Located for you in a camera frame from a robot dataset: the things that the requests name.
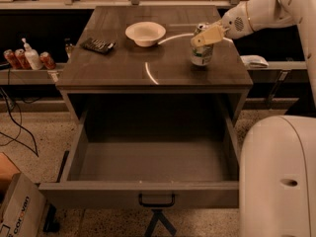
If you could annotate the grey side shelf left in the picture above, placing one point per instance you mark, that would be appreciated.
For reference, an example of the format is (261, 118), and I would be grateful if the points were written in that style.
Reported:
(31, 77)

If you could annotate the red soda can right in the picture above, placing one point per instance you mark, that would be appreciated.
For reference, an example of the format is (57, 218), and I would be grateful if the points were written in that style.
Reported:
(47, 60)

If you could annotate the red soda can left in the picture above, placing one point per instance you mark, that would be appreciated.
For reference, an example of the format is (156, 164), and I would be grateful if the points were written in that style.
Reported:
(12, 59)

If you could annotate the black drawer handle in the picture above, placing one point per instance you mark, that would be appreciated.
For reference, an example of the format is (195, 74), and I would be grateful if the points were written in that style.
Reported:
(160, 201)

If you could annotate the white folded cloth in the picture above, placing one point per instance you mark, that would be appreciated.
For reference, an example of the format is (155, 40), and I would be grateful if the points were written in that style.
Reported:
(254, 61)

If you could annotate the small brown glass bottle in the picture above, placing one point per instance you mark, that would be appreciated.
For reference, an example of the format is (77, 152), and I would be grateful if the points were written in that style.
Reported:
(68, 47)

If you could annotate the silver green 7up can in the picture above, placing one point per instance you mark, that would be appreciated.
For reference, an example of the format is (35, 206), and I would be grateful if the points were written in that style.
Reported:
(201, 56)

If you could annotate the grey cabinet counter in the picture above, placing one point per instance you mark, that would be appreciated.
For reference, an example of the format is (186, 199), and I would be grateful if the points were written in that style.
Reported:
(161, 68)

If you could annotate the grey side shelf right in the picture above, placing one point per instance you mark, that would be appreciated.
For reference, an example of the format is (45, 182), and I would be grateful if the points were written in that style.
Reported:
(283, 71)

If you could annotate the grey side shelf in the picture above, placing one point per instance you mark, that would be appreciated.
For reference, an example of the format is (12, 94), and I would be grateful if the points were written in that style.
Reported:
(31, 77)
(283, 71)

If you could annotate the white pump soap bottle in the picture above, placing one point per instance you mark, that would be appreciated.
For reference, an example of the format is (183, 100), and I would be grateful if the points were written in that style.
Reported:
(32, 56)

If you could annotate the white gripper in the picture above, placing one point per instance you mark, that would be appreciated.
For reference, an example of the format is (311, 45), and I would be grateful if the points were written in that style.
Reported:
(235, 26)

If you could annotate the dark snack bag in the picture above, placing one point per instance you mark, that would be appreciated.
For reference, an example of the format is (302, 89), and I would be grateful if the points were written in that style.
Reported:
(96, 45)

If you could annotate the white ceramic bowl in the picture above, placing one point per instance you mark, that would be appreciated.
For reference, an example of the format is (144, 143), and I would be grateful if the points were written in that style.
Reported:
(145, 34)

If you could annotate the open grey top drawer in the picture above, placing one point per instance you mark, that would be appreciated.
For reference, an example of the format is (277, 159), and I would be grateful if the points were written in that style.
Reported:
(157, 144)

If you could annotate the red soda can middle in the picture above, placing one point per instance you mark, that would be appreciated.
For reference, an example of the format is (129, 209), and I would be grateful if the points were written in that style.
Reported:
(20, 54)

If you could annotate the black bar on floor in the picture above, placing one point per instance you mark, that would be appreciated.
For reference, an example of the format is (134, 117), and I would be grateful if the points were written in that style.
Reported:
(50, 224)

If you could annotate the red soda can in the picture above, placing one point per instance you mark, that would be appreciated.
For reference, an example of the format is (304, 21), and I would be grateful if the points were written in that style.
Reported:
(20, 54)
(12, 59)
(47, 60)

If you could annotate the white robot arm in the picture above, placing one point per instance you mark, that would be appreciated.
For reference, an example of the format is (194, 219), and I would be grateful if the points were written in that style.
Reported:
(277, 180)

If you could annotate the cardboard box with print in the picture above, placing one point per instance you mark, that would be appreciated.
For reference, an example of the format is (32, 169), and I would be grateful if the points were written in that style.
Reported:
(22, 203)

